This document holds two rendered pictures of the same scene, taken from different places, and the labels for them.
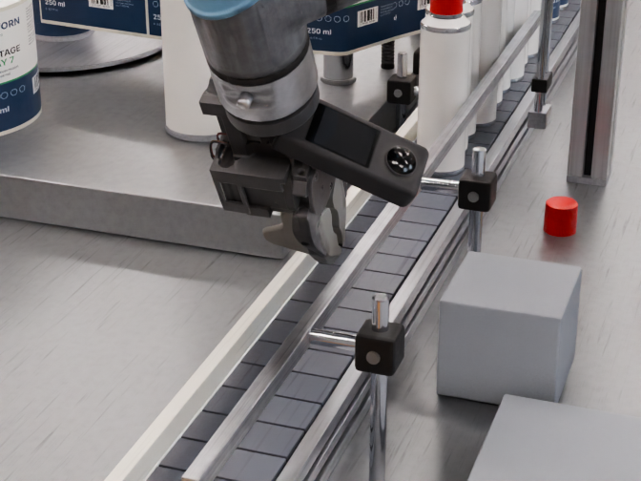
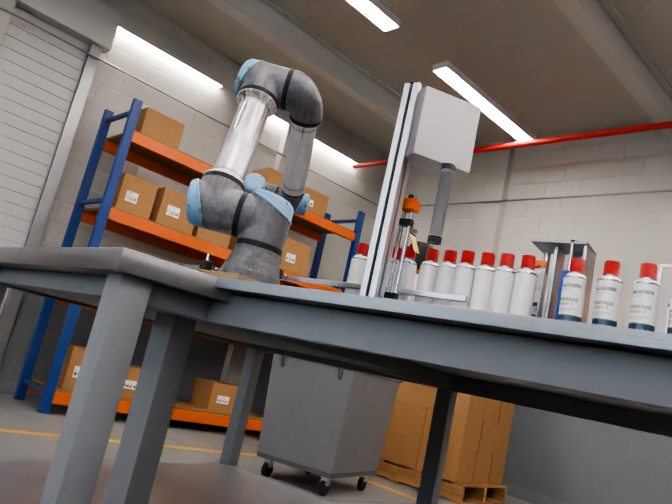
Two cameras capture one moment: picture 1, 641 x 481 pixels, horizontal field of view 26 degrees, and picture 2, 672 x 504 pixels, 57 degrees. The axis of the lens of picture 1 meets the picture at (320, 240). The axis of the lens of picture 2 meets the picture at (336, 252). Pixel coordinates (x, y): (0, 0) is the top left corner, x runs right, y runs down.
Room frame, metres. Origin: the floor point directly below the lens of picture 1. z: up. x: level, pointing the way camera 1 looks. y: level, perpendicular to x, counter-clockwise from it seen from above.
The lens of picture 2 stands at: (1.83, -1.82, 0.70)
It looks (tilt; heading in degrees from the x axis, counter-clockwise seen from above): 11 degrees up; 107
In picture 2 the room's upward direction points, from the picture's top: 13 degrees clockwise
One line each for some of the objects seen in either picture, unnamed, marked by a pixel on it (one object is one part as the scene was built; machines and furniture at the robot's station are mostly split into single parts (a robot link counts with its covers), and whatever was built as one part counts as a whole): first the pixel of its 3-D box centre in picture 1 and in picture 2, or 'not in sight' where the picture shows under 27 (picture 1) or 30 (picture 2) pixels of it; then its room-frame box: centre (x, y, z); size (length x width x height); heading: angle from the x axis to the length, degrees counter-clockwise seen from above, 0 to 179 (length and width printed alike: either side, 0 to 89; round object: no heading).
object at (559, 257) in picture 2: not in sight; (555, 296); (1.91, -0.21, 1.01); 0.14 x 0.13 x 0.26; 161
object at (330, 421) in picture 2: not in sight; (328, 411); (0.72, 2.35, 0.48); 0.89 x 0.63 x 0.96; 78
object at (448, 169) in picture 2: not in sight; (441, 203); (1.60, -0.30, 1.18); 0.04 x 0.04 x 0.21
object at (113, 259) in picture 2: not in sight; (202, 304); (1.03, -0.33, 0.81); 0.90 x 0.90 x 0.04; 60
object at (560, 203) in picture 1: (561, 216); not in sight; (1.33, -0.25, 0.85); 0.03 x 0.03 x 0.03
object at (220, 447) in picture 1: (425, 167); (298, 279); (1.19, -0.10, 0.96); 1.07 x 0.01 x 0.01; 161
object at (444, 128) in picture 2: not in sight; (438, 135); (1.55, -0.27, 1.38); 0.17 x 0.10 x 0.19; 36
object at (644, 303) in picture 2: not in sight; (643, 309); (2.08, -0.37, 0.98); 0.05 x 0.05 x 0.20
